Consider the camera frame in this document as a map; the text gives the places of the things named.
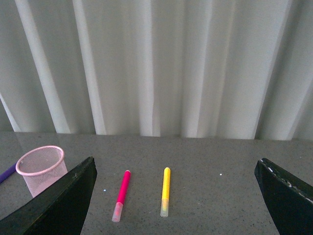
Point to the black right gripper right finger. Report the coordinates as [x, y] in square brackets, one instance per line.
[288, 199]

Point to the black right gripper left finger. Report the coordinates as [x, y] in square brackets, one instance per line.
[61, 209]

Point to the pink pen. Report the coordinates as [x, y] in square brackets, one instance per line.
[121, 197]

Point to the purple pen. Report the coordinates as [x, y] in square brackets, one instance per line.
[11, 170]

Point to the pink mesh pen cup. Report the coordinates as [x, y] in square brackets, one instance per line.
[41, 167]

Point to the yellow pen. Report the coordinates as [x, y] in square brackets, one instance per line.
[164, 210]

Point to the white curtain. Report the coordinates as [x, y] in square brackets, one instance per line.
[238, 69]

